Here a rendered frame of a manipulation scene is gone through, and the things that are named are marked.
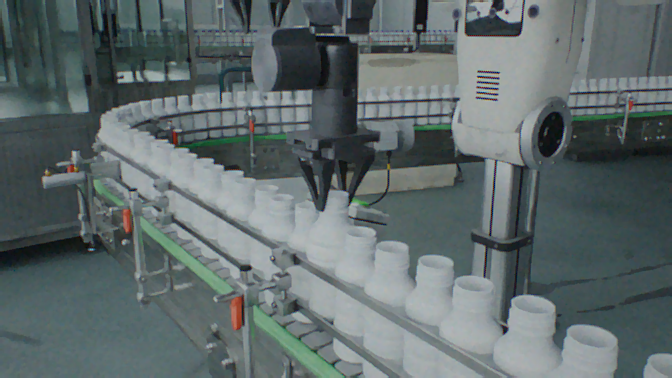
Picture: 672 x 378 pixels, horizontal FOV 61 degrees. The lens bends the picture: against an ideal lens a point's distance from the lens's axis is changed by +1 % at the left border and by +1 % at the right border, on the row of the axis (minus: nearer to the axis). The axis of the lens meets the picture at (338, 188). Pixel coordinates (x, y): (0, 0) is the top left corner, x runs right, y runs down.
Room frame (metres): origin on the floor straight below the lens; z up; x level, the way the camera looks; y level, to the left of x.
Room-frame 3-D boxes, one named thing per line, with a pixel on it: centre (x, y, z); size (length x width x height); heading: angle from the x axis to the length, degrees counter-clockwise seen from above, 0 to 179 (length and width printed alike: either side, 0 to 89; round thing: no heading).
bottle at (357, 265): (0.63, -0.02, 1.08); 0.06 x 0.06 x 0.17
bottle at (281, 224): (0.77, 0.08, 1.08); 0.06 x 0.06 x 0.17
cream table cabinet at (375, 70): (5.13, -0.47, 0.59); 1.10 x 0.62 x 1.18; 109
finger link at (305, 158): (0.68, 0.01, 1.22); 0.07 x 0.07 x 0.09; 37
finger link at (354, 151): (0.69, 0.00, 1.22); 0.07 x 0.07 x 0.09; 37
